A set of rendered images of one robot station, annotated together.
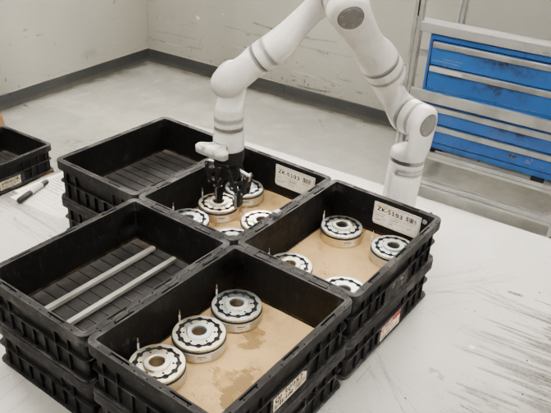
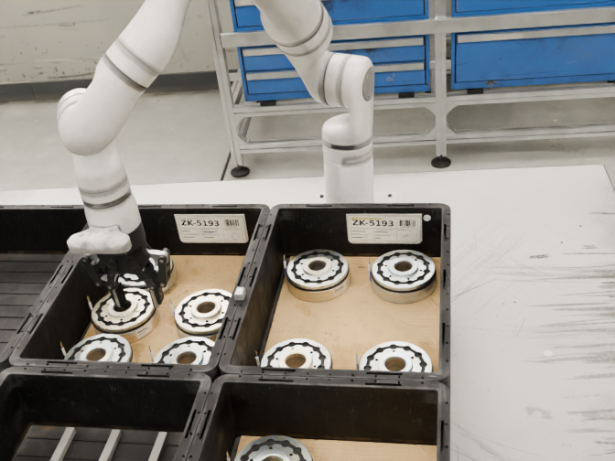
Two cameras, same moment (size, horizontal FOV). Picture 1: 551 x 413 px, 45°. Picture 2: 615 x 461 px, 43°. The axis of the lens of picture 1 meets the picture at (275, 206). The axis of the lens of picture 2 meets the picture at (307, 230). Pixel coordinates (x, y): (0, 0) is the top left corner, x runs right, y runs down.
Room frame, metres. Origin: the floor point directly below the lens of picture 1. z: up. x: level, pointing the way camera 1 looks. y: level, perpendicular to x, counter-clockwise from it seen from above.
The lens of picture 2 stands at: (0.45, 0.23, 1.65)
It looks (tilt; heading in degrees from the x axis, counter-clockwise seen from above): 35 degrees down; 338
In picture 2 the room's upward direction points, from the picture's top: 7 degrees counter-clockwise
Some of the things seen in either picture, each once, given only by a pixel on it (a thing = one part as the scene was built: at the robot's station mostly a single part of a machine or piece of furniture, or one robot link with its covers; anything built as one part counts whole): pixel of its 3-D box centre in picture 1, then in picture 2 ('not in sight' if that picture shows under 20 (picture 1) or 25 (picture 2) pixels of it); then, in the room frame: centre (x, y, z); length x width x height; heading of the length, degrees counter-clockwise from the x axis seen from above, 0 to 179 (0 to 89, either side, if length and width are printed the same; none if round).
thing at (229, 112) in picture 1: (229, 95); (91, 145); (1.47, 0.12, 1.15); 0.09 x 0.07 x 0.15; 172
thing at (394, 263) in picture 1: (343, 233); (347, 284); (1.27, -0.15, 0.92); 0.40 x 0.30 x 0.02; 145
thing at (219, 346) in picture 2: (239, 191); (154, 281); (1.44, 0.09, 0.92); 0.40 x 0.30 x 0.02; 145
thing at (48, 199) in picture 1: (75, 185); not in sight; (1.81, 0.62, 0.70); 0.33 x 0.23 x 0.01; 149
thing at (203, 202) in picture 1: (218, 202); (123, 309); (1.48, 0.15, 0.86); 0.10 x 0.10 x 0.01
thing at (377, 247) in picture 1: (393, 247); (403, 269); (1.31, -0.28, 0.86); 0.10 x 0.10 x 0.01
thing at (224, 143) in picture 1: (223, 138); (105, 214); (1.45, 0.13, 1.05); 0.11 x 0.09 x 0.06; 145
